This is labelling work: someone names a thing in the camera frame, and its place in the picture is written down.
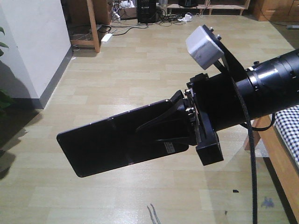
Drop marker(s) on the wooden desk leg frame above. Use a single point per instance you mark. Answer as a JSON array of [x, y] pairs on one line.
[[95, 41]]

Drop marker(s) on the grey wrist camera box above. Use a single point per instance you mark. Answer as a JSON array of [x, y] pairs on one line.
[[202, 48]]

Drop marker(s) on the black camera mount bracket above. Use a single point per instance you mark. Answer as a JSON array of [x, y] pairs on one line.
[[235, 69]]

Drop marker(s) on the black white checkered bedsheet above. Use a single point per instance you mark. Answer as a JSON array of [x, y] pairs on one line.
[[287, 123]]

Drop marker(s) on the black foldable smartphone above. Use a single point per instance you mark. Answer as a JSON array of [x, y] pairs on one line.
[[112, 143]]

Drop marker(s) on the low wooden bench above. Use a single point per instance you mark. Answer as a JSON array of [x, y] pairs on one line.
[[209, 5]]

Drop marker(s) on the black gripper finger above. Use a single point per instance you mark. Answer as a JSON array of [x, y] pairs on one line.
[[178, 101], [170, 126]]

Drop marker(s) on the black computer tower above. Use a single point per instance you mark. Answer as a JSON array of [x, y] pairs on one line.
[[146, 11]]

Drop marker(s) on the white power strip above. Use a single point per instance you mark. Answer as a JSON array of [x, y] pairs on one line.
[[106, 37]]

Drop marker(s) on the wooden bed frame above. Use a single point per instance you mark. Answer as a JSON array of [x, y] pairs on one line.
[[284, 165]]

